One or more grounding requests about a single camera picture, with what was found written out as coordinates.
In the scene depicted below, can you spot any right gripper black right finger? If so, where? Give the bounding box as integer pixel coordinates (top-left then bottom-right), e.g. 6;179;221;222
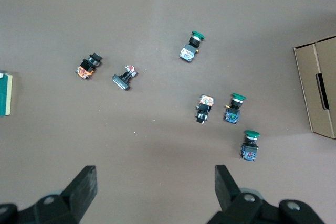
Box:
206;165;326;224

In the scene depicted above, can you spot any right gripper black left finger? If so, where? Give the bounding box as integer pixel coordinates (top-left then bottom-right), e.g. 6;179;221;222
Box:
0;165;98;224

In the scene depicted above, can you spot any green load switch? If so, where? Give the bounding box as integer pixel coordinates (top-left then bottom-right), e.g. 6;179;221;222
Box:
0;71;13;117

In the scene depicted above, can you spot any green mushroom button blue block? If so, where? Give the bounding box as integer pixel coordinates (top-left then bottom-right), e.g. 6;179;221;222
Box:
224;92;247;125
239;130;261;162
179;30;206;63

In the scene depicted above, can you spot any black flat square button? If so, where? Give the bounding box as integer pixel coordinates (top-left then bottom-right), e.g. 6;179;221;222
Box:
112;64;139;91

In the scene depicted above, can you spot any brown cardboard box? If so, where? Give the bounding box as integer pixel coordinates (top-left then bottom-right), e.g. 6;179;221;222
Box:
292;35;336;140

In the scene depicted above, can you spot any beige black switch block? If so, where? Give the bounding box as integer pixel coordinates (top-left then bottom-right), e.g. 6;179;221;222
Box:
194;94;216;125

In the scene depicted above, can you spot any black selector switch orange block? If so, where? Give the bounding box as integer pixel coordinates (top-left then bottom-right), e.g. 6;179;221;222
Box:
74;52;103;81

